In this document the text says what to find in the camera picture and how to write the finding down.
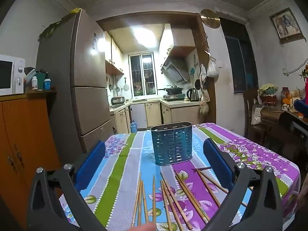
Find glass jar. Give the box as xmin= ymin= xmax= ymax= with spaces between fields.
xmin=281 ymin=87 xmax=290 ymax=106

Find cream cabinet above hood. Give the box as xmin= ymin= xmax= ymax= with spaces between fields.
xmin=159 ymin=24 xmax=196 ymax=60

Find brown refrigerator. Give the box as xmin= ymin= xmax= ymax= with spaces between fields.
xmin=36 ymin=8 xmax=115 ymax=153

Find cream kitchen base cabinets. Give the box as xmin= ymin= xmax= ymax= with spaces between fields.
xmin=109 ymin=101 xmax=201 ymax=134

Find steel electric kettle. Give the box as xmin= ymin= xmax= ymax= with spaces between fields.
xmin=186 ymin=88 xmax=200 ymax=101

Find pale carton box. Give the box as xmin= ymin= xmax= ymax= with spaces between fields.
xmin=24 ymin=69 xmax=36 ymax=87

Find beige hanging bags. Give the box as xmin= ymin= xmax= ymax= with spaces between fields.
xmin=200 ymin=89 xmax=210 ymax=115

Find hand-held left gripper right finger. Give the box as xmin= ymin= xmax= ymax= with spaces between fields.
xmin=203 ymin=138 xmax=283 ymax=231

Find dark wooden side table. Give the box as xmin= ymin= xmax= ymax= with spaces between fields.
xmin=261 ymin=106 xmax=295 ymax=145

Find ceiling light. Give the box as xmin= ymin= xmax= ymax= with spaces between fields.
xmin=131 ymin=25 xmax=157 ymax=45

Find dark room window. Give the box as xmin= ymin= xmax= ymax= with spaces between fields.
xmin=220 ymin=17 xmax=259 ymax=94

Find white hanging plastic bag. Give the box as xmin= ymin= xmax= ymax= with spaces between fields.
xmin=207 ymin=58 xmax=220 ymax=78

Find beige container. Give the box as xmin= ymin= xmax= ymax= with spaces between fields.
xmin=290 ymin=90 xmax=301 ymax=112

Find barred kitchen window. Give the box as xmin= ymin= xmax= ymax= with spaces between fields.
xmin=129 ymin=52 xmax=156 ymax=99

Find person's left hand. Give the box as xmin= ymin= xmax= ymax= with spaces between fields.
xmin=131 ymin=223 xmax=156 ymax=231

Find cream wall cabinets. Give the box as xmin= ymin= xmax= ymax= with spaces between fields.
xmin=105 ymin=31 xmax=124 ymax=75

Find blue perforated utensil holder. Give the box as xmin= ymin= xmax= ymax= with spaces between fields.
xmin=150 ymin=122 xmax=193 ymax=166

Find black wok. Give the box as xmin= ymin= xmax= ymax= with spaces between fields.
xmin=157 ymin=85 xmax=184 ymax=95

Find orange wooden cabinet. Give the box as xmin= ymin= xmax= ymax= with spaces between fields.
xmin=0 ymin=89 xmax=63 ymax=229

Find bunch of wooden chopsticks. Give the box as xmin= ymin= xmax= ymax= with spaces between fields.
xmin=131 ymin=168 xmax=248 ymax=231

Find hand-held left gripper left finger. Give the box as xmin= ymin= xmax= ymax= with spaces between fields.
xmin=26 ymin=140 xmax=106 ymax=231

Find dark wooden chair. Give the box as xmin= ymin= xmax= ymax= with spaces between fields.
xmin=243 ymin=88 xmax=267 ymax=137

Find framed wall picture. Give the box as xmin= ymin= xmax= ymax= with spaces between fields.
xmin=269 ymin=8 xmax=304 ymax=44

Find white microwave oven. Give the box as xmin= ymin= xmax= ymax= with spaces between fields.
xmin=0 ymin=54 xmax=26 ymax=96

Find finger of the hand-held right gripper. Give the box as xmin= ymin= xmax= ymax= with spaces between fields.
xmin=279 ymin=111 xmax=308 ymax=150
xmin=294 ymin=100 xmax=308 ymax=118

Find floral striped tablecloth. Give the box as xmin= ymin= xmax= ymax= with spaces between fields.
xmin=59 ymin=123 xmax=301 ymax=231

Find steel range hood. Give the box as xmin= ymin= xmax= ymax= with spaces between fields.
xmin=161 ymin=53 xmax=190 ymax=85

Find gold wall clock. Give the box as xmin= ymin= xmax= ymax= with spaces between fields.
xmin=200 ymin=9 xmax=220 ymax=28

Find white paper bag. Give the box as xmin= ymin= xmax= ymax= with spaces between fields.
xmin=251 ymin=105 xmax=263 ymax=125

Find gas stove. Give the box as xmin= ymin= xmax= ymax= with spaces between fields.
xmin=163 ymin=94 xmax=185 ymax=101

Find red vase with flowers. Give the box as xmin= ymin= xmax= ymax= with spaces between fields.
xmin=299 ymin=64 xmax=308 ymax=100

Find flower basket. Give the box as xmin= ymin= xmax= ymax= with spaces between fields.
xmin=259 ymin=84 xmax=278 ymax=106

